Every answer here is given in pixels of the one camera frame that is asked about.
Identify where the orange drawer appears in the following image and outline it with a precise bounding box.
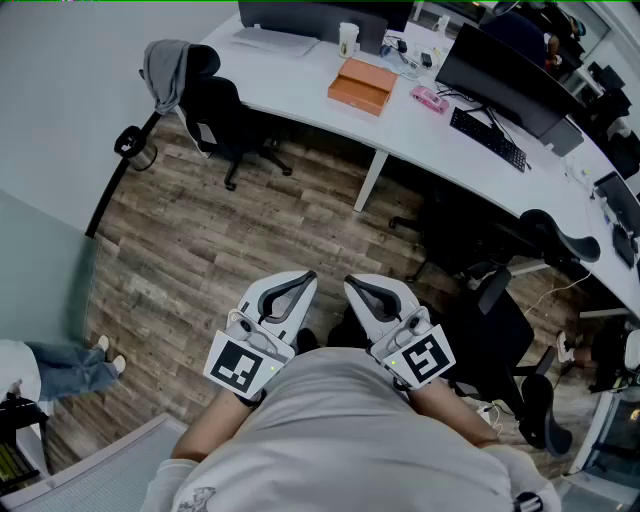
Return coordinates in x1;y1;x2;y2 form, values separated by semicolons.
327;75;392;118

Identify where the grey hoodie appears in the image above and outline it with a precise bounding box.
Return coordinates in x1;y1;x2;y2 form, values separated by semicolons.
143;39;194;116

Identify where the black monitor with grey base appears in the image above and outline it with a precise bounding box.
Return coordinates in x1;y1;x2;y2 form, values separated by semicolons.
230;0;389;57

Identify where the black shelf cart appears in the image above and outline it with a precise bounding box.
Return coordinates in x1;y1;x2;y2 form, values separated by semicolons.
0;392;51;494

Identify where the frosted glass partition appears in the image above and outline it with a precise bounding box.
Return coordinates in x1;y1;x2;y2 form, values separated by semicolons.
0;188;99;346

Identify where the pink wipes pack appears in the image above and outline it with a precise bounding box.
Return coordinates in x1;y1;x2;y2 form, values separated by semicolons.
409;84;450;116

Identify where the metal trash can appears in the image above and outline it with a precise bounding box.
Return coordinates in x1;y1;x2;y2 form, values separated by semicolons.
113;124;159;173

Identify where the black office chair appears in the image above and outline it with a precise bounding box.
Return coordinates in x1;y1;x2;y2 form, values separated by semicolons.
388;188;602;284
447;266;575;459
177;43;294;192

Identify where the person's right forearm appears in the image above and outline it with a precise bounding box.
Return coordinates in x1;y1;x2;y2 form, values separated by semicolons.
405;380;501;450

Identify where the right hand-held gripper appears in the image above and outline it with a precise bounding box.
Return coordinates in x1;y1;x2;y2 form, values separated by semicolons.
344;273;456;390

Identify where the person's left forearm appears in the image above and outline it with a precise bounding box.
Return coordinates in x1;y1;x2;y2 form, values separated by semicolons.
171;389;261;464

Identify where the person's black shoe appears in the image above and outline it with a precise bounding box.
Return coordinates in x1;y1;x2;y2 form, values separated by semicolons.
296;327;321;354
327;304;374;351

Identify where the black partition frame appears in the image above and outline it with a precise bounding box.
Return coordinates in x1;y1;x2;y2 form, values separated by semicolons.
84;110;164;239

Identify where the white desk leg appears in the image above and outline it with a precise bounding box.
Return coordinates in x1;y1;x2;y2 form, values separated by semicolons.
353;149;390;214

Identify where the white paper cup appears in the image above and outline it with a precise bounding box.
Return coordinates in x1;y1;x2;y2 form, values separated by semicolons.
338;22;360;55

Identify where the person's grey shirt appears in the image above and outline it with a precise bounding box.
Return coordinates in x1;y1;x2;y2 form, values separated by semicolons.
149;347;561;512

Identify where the black wrist strap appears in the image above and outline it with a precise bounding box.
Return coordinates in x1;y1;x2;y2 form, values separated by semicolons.
233;388;267;410

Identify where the black keyboard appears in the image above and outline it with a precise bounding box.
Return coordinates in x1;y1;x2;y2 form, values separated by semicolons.
612;223;640;270
448;106;530;174

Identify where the grey rectangular plate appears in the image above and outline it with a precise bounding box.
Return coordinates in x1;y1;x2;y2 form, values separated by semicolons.
539;117;585;159

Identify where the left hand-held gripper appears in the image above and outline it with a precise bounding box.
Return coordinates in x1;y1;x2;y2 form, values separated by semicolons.
202;270;318;401

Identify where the white floor charger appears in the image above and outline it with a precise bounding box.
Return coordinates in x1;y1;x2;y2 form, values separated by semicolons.
476;403;505;434

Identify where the black monitor with black stand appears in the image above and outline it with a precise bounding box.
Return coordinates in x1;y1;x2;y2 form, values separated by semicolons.
433;22;587;140

